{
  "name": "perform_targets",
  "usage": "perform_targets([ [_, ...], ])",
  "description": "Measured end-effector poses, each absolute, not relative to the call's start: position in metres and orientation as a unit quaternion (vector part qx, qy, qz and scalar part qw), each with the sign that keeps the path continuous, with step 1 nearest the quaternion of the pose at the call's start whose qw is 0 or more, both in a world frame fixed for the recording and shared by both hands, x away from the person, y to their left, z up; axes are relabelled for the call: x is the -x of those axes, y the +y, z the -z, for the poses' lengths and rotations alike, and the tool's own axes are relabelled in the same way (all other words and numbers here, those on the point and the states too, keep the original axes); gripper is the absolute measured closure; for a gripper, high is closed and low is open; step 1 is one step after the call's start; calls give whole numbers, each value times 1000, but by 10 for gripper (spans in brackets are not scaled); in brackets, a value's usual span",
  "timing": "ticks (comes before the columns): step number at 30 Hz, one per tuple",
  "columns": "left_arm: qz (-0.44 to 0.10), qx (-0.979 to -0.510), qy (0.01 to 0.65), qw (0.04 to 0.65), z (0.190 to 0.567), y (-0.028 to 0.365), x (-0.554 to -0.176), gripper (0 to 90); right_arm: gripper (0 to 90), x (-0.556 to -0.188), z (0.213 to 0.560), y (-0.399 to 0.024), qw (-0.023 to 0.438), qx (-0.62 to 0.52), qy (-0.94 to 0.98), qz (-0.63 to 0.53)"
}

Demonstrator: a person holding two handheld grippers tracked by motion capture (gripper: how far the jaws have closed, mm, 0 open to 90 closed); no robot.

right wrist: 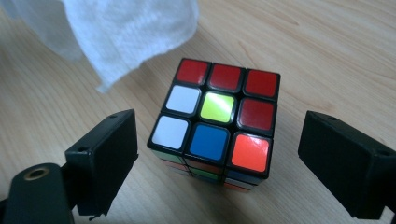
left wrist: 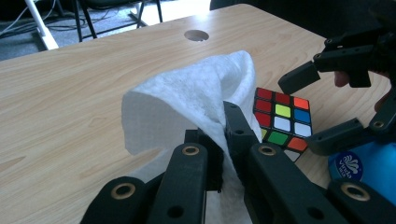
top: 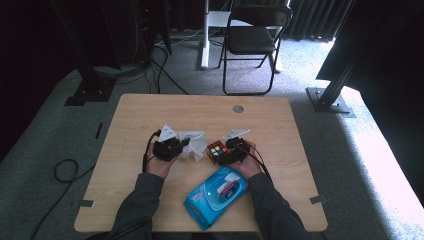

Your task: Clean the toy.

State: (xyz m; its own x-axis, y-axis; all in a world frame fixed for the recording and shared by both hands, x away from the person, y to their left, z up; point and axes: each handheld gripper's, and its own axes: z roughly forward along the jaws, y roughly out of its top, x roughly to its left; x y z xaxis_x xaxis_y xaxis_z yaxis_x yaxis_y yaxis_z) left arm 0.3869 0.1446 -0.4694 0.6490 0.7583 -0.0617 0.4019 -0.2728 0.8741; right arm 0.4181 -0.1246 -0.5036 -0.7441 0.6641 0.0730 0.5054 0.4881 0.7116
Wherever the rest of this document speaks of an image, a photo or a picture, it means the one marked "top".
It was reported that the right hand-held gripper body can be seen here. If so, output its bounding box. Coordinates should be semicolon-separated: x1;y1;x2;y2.
222;128;251;165

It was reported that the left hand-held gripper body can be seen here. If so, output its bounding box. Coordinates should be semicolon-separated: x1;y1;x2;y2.
153;124;184;163

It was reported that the white wet wipe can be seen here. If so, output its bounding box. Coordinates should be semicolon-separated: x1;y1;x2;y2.
176;129;209;162

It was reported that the multicoloured puzzle cube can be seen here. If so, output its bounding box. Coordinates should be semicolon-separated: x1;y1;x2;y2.
206;139;230;165

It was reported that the blue wet wipes pack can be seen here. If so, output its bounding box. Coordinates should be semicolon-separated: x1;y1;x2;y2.
182;165;249;232

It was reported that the person's left hand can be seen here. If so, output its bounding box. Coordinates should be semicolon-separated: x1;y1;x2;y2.
145;146;178;179

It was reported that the person's right hand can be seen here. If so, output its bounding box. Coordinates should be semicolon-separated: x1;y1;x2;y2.
229;141;264;180

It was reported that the black metal stand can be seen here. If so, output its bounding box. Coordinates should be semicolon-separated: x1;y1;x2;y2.
49;0;118;107
305;43;368;118

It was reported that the black folding chair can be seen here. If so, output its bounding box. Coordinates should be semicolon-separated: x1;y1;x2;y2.
218;4;294;97

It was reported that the dark equipment rack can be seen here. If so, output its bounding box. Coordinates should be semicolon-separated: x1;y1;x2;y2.
99;0;173;71

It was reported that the dark pleated curtain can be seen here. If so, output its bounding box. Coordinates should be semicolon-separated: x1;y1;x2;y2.
286;0;354;43

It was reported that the black plain curtain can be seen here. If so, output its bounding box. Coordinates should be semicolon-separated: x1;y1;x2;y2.
315;0;424;208
0;0;84;161

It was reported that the left hand-held gripper cable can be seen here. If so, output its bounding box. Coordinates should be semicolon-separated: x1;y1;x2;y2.
142;129;162;174

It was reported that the hand-held gripper cable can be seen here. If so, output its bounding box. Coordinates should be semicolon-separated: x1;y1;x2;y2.
238;146;274;186
142;129;162;174

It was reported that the right hand-held gripper cable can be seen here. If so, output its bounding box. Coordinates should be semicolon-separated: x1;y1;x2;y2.
238;146;274;186

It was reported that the black straight floor cable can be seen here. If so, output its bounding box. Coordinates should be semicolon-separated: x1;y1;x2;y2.
151;44;190;95

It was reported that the white floor cable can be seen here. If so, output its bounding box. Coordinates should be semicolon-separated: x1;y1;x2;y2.
156;28;205;48

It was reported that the black looped floor cable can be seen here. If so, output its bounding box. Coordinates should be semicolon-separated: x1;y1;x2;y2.
31;159;98;240

